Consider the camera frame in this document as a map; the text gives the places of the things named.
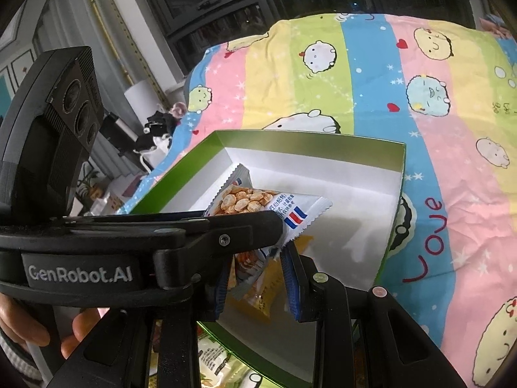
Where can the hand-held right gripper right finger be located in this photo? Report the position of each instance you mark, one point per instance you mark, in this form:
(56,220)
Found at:
(291,283)

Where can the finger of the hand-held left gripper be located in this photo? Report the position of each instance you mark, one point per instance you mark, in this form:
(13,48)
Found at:
(242,230)

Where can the white paper roll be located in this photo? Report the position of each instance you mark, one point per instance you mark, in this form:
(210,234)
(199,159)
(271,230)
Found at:
(139,95)

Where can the orange snack packet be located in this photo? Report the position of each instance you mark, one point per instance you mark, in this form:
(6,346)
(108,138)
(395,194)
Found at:
(270,291)

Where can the small potted plant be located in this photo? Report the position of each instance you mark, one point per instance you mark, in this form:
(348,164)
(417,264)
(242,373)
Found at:
(89,186)

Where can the pink plush toy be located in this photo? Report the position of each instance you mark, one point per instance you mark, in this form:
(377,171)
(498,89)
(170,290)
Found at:
(177,110)

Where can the striped printed blanket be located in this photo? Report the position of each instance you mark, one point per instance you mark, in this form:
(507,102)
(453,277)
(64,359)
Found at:
(444,169)

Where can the person's left forearm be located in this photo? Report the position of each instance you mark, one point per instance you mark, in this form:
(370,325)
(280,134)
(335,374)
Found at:
(18,365)

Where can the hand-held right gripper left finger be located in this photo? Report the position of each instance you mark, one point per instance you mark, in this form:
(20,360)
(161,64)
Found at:
(222,295)

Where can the black phone stand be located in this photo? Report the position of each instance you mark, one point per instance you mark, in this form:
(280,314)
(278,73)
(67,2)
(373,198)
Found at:
(115,131)

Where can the white bean snack packet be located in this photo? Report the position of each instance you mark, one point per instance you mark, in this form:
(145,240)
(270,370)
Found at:
(242,202)

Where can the person's left hand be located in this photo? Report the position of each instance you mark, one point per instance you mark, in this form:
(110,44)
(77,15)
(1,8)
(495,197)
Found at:
(83,325)

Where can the green cardboard box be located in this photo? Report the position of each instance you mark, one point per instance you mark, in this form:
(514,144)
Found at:
(323,145)

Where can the dark window frame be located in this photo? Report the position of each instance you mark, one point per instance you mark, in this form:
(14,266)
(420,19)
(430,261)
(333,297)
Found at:
(226,0)

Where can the white paper bag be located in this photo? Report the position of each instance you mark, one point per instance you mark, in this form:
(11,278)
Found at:
(106,202)

